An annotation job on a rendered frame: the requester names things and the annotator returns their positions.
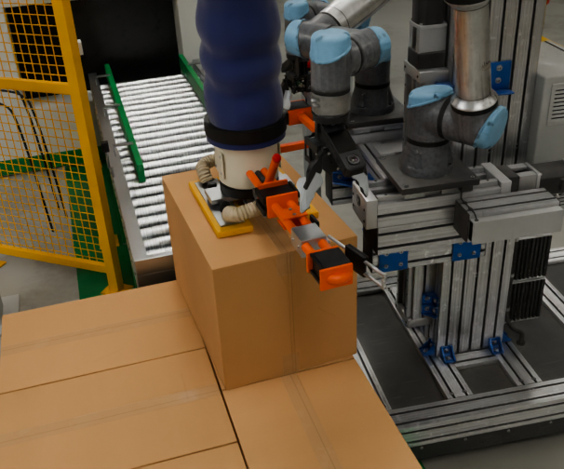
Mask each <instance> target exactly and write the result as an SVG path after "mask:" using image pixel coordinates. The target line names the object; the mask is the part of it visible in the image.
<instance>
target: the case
mask: <svg viewBox="0 0 564 469"><path fill-rule="evenodd" d="M281 169H282V170H283V171H284V173H285V174H287V175H288V176H289V178H290V179H291V180H292V181H293V182H294V183H295V185H296V187H297V181H298V179H299V178H301V177H302V176H301V175H300V174H299V173H298V172H297V171H296V170H295V169H294V168H293V167H292V166H291V165H290V164H289V163H288V162H287V160H286V159H285V158H284V157H283V156H282V155H281ZM198 180H199V178H198V176H197V173H196V170H190V171H185V172H181V173H175V174H170V175H166V176H162V183H163V190H164V197H165V203H166V210H167V216H168V228H169V235H170V241H171V247H172V254H173V260H174V267H175V274H176V280H177V283H178V285H179V287H180V289H181V293H182V295H183V297H184V299H185V301H186V303H187V305H188V307H189V310H190V312H191V314H192V316H193V319H194V321H195V323H196V325H197V328H198V330H199V332H200V334H201V337H202V339H203V341H204V343H205V345H206V347H207V349H208V352H209V355H210V357H211V359H212V361H213V364H214V366H215V368H216V370H217V372H218V374H219V376H220V378H221V381H222V384H223V386H224V388H225V390H226V391H227V390H231V389H234V388H237V387H240V386H244V385H247V384H251V383H254V382H259V381H263V380H266V379H270V378H273V377H276V376H279V375H283V374H286V373H290V372H293V371H296V370H300V369H306V368H309V367H312V366H315V365H319V364H322V363H326V362H329V361H332V360H335V359H339V358H342V357H346V356H349V355H354V354H356V304H357V273H356V272H355V271H354V270H353V284H350V285H346V286H341V287H337V288H331V289H327V290H323V291H320V289H319V284H318V283H317V282H316V280H315V278H314V277H313V276H312V274H311V273H307V272H306V257H305V258H302V257H301V256H300V254H299V253H298V252H297V250H296V249H295V248H294V246H292V244H291V234H290V233H289V231H288V230H284V229H283V227H282V226H281V225H280V223H279V222H278V221H277V220H279V218H278V217H275V218H271V219H268V218H267V217H266V218H264V217H263V215H260V216H258V215H257V217H255V216H254V218H252V217H251V219H250V218H248V219H249V221H250V222H251V224H252V225H253V231H252V232H249V233H244V234H236V235H232V236H227V237H223V238H218V237H217V235H216V234H215V232H214V230H213V228H212V227H211V225H210V223H209V221H208V219H207V217H206V215H205V214H204V212H203V210H202V208H201V207H200V206H199V204H198V202H197V200H196V199H195V196H194V194H193V193H192V191H191V189H190V187H189V181H198ZM311 204H312V205H313V206H314V207H315V209H316V210H317V211H318V218H316V219H317V220H318V221H319V228H320V229H321V231H322V232H323V233H324V234H325V235H326V237H328V235H331V236H332V237H334V238H335V239H337V240H338V241H339V242H341V243H342V244H344V245H348V244H351V245H352V246H354V247H355V248H357V235H356V234H355V233H354V232H353V231H352V230H351V229H350V228H349V227H348V225H347V224H346V223H345V222H344V221H343V220H342V219H341V218H340V217H339V216H338V215H337V214H336V213H335V212H334V211H333V209H332V208H331V207H330V206H329V205H328V204H327V203H326V202H325V201H324V200H323V199H322V198H321V197H320V196H319V195H318V194H317V192H316V193H315V197H314V198H313V200H312V201H311Z"/></svg>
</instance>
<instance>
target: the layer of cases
mask: <svg viewBox="0 0 564 469"><path fill-rule="evenodd" d="M0 469H422V467H421V466H420V464H419V462H418V461H417V459H416V457H415V456H414V454H413V453H412V451H411V449H410V447H409V445H408V444H407V442H406V441H405V439H404V437H403V436H402V434H401V433H400V432H399V430H398V429H397V427H396V425H395V423H394V421H393V420H392V418H391V417H390V415H389V413H388V412H387V410H386V408H385V407H384V405H383V403H382V401H381V400H380V398H379V397H378V396H377V394H376V393H375V391H374V389H373V388H372V386H371V384H370V383H369V381H368V379H367V377H366V376H365V374H364V372H363V371H362V369H361V368H360V366H359V365H358V364H357V362H356V360H355V358H354V357H353V355H349V356H346V357H342V358H339V359H335V360H332V361H329V362H326V363H322V364H319V365H315V366H312V367H309V368H303V369H300V370H296V371H293V372H290V373H286V374H283V375H279V376H276V377H273V378H270V379H266V380H263V381H259V382H254V383H251V384H247V385H244V386H240V387H237V388H234V389H231V390H227V391H226V390H225V388H224V386H223V384H222V381H221V378H220V376H219V374H218V372H217V370H216V368H215V366H214V364H213V361H212V359H211V357H210V355H209V352H208V349H207V347H206V345H205V343H204V341H203V339H202V337H201V334H200V332H199V330H198V328H197V325H196V323H195V321H194V319H193V316H192V314H191V312H190V310H189V307H188V305H187V303H186V301H185V299H184V297H183V295H182V293H181V289H180V287H179V285H178V283H177V280H174V281H169V282H165V283H160V284H155V285H151V286H147V287H142V288H134V289H129V290H124V291H119V292H115V293H110V294H105V295H100V296H96V297H91V298H87V299H83V300H78V301H69V302H65V303H60V304H55V305H50V306H46V307H41V308H36V309H32V310H28V311H23V312H18V313H14V314H9V315H3V316H2V333H1V352H0Z"/></svg>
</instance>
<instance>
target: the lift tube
mask: <svg viewBox="0 0 564 469"><path fill-rule="evenodd" d="M195 26H196V30H197V32H198V35H199V37H200V39H201V44H200V48H199V58H200V63H201V65H202V67H203V69H204V71H205V79H204V86H203V92H204V102H205V106H206V110H207V113H208V118H209V121H210V123H211V124H212V125H214V126H215V127H218V128H221V129H227V130H234V131H240V130H251V129H257V128H262V127H266V126H269V125H272V124H273V123H275V122H276V121H278V120H279V119H280V118H281V117H282V113H283V105H284V99H283V92H282V88H281V85H280V81H279V78H278V76H279V74H280V71H281V67H282V56H281V51H280V47H279V44H278V40H279V37H280V33H281V20H280V14H279V9H278V5H277V2H276V0H197V5H196V11H195ZM285 136H286V131H285V132H284V133H283V134H282V135H281V136H279V137H278V138H276V139H274V140H271V141H267V142H263V143H259V144H252V145H229V144H223V143H219V142H216V141H213V140H211V139H210V138H208V137H207V141H208V142H209V143H210V144H211V145H213V146H215V147H218V148H221V149H225V150H233V151H249V150H257V149H261V148H265V147H269V146H272V145H274V144H276V143H278V142H280V141H282V140H283V139H284V138H285Z"/></svg>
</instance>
